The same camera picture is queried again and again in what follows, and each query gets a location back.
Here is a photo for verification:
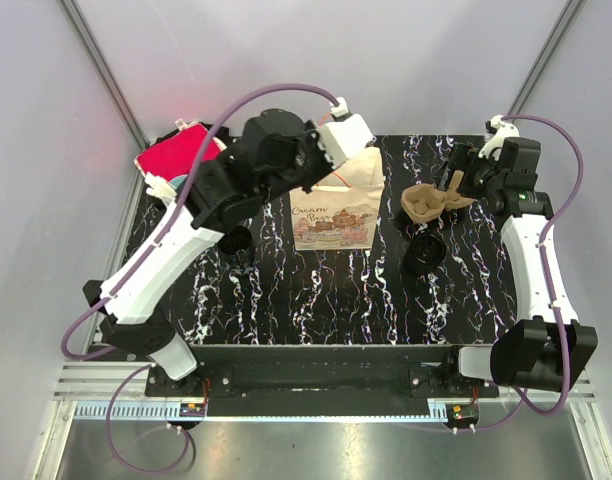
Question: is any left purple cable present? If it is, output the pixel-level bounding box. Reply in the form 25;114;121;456
60;83;345;473

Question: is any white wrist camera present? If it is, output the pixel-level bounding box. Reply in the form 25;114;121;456
478;115;520;161
316;97;374;170

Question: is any white stirrer sticks bundle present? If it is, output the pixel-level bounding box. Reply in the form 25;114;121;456
144;172;177;205

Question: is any red napkin stack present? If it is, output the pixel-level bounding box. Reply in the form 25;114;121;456
134;124;208;182

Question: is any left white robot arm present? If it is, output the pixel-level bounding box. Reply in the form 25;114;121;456
83;109;373;396

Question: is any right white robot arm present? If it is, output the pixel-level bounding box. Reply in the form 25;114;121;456
439;137;598;397

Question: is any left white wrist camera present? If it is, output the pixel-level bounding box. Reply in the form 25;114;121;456
316;97;374;170

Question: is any black cup stack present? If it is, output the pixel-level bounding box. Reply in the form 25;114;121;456
403;232;447;275
217;225;255;269

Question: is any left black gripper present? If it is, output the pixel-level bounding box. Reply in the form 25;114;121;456
260;118;343;205

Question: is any aluminium rail frame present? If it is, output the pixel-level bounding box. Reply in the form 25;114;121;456
33;1;612;479

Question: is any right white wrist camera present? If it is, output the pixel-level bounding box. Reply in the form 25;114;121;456
478;115;520;161

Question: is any cream bear paper bag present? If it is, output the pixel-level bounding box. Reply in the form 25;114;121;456
290;141;385;250

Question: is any black napkin tray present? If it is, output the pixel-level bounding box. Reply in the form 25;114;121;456
150;121;233;151

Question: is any light blue cup holder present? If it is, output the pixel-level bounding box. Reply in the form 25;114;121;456
169;174;188;191

